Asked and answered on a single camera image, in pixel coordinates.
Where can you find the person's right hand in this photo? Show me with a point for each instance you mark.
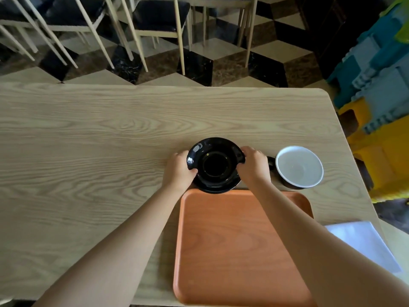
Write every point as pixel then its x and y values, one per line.
pixel 255 169

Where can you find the person's left hand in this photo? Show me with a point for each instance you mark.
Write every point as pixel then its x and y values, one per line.
pixel 177 171

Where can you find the person's right thumb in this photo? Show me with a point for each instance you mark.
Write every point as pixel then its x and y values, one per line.
pixel 241 168

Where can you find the person's left thumb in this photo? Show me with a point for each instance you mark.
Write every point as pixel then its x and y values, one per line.
pixel 192 173

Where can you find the black glossy saucer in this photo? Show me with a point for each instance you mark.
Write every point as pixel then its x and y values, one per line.
pixel 215 156
pixel 217 188

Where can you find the person's left forearm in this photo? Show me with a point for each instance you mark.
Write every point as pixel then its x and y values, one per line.
pixel 121 249

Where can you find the person's right forearm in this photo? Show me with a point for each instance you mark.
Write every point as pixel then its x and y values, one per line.
pixel 319 252

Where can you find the white saucer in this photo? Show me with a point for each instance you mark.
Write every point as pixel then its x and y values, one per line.
pixel 299 166

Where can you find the orange wooden tray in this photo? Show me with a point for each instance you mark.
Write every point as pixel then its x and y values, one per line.
pixel 223 249

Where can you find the yellow plastic block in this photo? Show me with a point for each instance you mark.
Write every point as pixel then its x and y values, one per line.
pixel 383 156

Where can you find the white-legged chair with black seat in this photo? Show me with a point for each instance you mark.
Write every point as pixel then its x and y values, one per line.
pixel 159 17
pixel 19 35
pixel 76 15
pixel 246 25

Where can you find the white paper sheet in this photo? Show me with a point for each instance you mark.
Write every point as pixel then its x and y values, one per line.
pixel 364 242

